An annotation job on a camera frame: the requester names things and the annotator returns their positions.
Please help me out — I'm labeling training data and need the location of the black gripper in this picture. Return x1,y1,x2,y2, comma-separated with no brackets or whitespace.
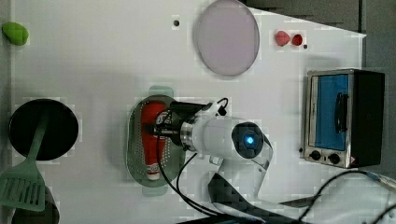
152,101,205,147

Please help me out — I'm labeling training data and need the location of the red ketchup bottle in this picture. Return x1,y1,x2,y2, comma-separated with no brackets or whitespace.
140,102,166,181

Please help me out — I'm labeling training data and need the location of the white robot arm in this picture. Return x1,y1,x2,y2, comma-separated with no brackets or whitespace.
145,101,273,198

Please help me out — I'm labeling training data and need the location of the green oval strainer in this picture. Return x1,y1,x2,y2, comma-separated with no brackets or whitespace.
125,86,186,197

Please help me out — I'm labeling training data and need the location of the grey round plate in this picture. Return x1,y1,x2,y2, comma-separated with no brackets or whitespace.
195,0,260,76

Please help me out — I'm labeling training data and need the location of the pink green toy strawberry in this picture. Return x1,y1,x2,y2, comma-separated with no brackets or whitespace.
276,31,290,47

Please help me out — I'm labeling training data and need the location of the small black cylinder holder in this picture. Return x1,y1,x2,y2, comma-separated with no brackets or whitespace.
11,188,60,224

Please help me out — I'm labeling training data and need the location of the red toy strawberry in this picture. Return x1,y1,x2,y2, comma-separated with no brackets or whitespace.
291,34,304,46

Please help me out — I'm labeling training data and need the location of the green slotted spatula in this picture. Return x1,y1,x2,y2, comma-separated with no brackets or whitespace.
0,110,50,212

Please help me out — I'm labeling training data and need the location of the green toy vegetable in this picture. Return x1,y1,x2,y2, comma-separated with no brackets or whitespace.
2,22,29,46

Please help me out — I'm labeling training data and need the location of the black toaster oven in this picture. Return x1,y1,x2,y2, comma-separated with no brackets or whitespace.
304,68,385,169

